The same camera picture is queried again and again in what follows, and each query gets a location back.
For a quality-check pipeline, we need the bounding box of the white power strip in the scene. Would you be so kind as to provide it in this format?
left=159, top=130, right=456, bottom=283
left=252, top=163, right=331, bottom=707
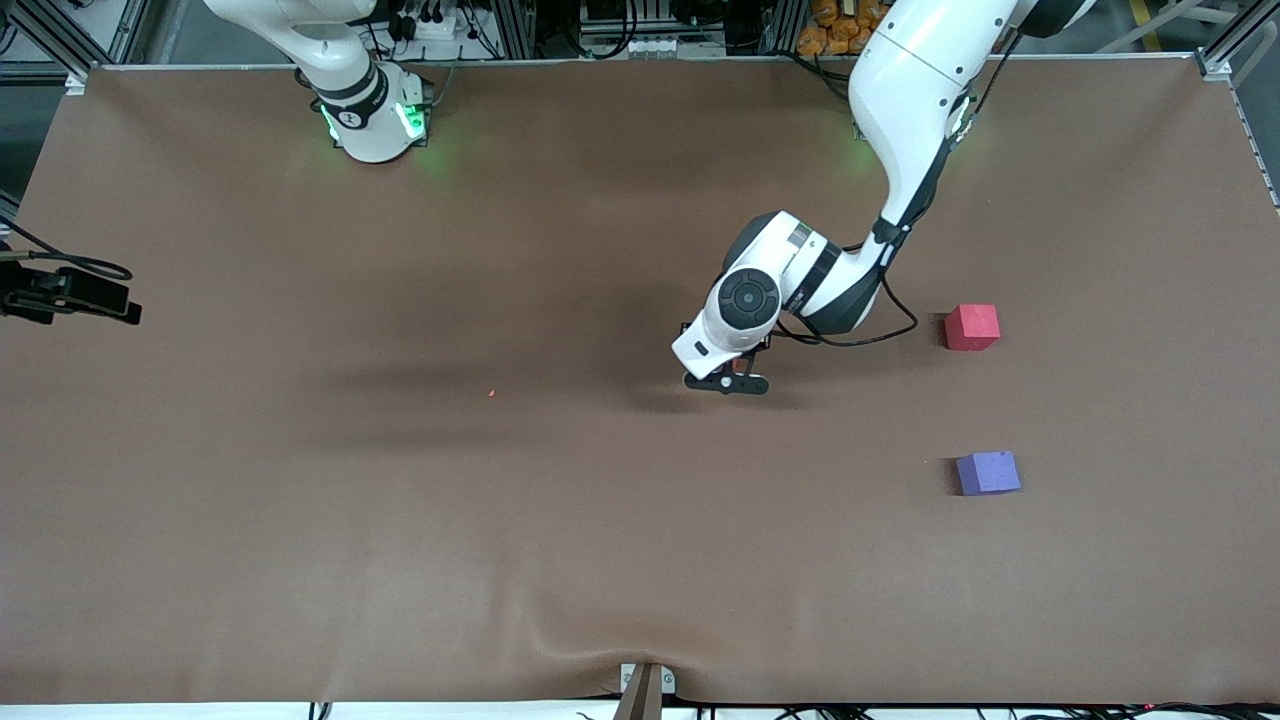
left=395, top=10, right=471, bottom=46

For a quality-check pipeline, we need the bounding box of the aluminium frame post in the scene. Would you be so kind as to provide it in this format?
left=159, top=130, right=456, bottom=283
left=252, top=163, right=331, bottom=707
left=497, top=0, right=536, bottom=59

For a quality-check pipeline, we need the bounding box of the pink foam block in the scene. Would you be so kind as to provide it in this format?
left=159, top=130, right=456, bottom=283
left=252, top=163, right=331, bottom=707
left=944, top=304, right=1001, bottom=352

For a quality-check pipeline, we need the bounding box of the purple foam block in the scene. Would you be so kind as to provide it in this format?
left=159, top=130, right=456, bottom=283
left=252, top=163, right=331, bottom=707
left=955, top=450, right=1022, bottom=497

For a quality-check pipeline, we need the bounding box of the bag of orange snacks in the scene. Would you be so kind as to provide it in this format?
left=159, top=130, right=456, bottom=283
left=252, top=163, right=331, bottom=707
left=797, top=0, right=896, bottom=56

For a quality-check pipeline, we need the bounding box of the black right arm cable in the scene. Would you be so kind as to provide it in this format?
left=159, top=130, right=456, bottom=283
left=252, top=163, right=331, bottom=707
left=0, top=215, right=133, bottom=283

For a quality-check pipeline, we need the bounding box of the brown table mat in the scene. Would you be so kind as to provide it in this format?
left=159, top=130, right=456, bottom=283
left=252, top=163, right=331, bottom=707
left=0, top=57, right=1280, bottom=706

